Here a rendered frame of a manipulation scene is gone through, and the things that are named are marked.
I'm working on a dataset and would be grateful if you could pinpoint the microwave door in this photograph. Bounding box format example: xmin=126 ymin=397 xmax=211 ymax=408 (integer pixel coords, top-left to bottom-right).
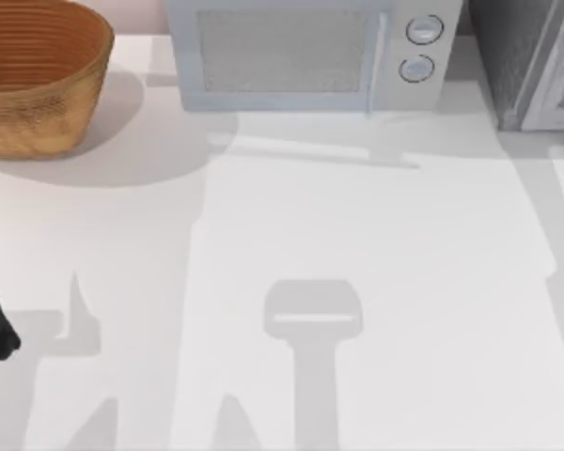
xmin=164 ymin=0 xmax=390 ymax=114

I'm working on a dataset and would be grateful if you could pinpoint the round microwave knob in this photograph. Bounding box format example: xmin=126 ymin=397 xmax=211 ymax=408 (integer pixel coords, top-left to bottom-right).
xmin=398 ymin=53 xmax=436 ymax=85
xmin=405 ymin=13 xmax=446 ymax=46

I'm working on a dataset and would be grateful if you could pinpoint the pale microwave oven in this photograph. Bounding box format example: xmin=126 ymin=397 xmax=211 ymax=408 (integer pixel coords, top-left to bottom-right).
xmin=164 ymin=0 xmax=465 ymax=116

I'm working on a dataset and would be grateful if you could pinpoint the brown woven basket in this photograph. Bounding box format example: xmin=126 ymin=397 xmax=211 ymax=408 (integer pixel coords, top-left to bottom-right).
xmin=0 ymin=0 xmax=116 ymax=160

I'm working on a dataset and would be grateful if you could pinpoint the grey cabinet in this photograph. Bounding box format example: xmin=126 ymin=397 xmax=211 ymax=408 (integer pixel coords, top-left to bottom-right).
xmin=468 ymin=0 xmax=564 ymax=132

